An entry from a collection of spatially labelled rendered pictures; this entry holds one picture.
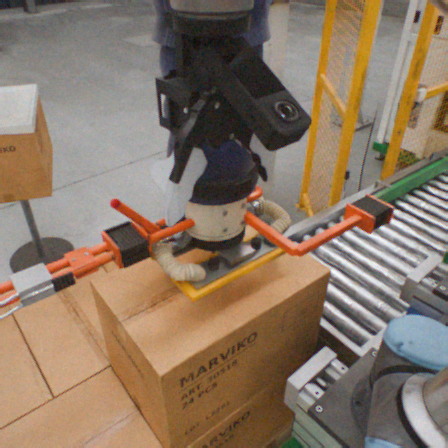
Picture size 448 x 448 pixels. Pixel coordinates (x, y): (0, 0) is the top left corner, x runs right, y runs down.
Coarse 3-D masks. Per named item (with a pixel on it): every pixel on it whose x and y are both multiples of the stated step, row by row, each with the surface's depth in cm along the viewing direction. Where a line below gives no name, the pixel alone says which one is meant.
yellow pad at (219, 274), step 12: (252, 240) 111; (264, 240) 115; (264, 252) 111; (276, 252) 112; (204, 264) 107; (216, 264) 104; (228, 264) 107; (240, 264) 107; (252, 264) 108; (216, 276) 104; (228, 276) 104; (240, 276) 106; (180, 288) 102; (192, 288) 101; (204, 288) 101; (216, 288) 103; (192, 300) 99
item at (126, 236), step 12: (108, 228) 98; (120, 228) 99; (132, 228) 99; (108, 240) 94; (120, 240) 95; (132, 240) 95; (144, 240) 94; (120, 252) 92; (132, 252) 93; (144, 252) 96; (120, 264) 94; (132, 264) 95
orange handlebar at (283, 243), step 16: (256, 192) 113; (160, 224) 102; (176, 224) 102; (192, 224) 103; (256, 224) 102; (352, 224) 102; (160, 240) 99; (272, 240) 99; (288, 240) 96; (320, 240) 97; (80, 256) 91; (112, 256) 93; (64, 272) 88; (80, 272) 89; (0, 288) 85
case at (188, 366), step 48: (96, 288) 119; (144, 288) 119; (240, 288) 119; (288, 288) 119; (144, 336) 106; (192, 336) 106; (240, 336) 111; (288, 336) 129; (144, 384) 113; (192, 384) 108; (240, 384) 125; (192, 432) 121
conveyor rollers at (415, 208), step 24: (408, 192) 241; (432, 192) 239; (408, 216) 217; (432, 216) 217; (336, 240) 201; (360, 240) 201; (384, 240) 201; (408, 240) 201; (432, 240) 201; (336, 264) 192; (360, 264) 192; (384, 264) 192; (408, 264) 193; (336, 288) 175; (360, 288) 175; (384, 288) 176; (336, 312) 165; (360, 312) 165; (384, 312) 167; (360, 336) 156
